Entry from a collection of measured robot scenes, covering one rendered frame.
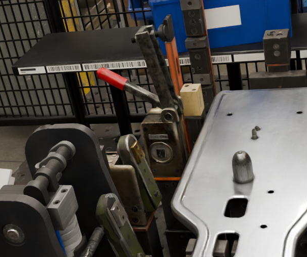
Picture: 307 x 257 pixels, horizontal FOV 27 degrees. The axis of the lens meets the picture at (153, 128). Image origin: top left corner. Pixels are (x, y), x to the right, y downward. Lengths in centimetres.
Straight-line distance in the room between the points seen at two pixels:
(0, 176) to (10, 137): 250
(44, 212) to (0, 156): 279
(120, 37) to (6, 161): 192
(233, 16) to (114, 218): 70
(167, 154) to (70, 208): 40
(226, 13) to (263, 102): 27
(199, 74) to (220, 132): 28
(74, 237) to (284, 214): 30
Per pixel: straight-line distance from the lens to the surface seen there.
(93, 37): 168
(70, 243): 90
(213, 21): 143
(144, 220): 103
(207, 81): 142
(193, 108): 120
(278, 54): 135
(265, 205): 96
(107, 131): 191
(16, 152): 352
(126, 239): 88
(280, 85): 136
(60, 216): 77
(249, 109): 123
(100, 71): 114
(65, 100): 329
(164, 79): 110
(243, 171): 100
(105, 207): 85
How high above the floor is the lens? 156
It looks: 27 degrees down
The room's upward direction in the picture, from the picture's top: 12 degrees counter-clockwise
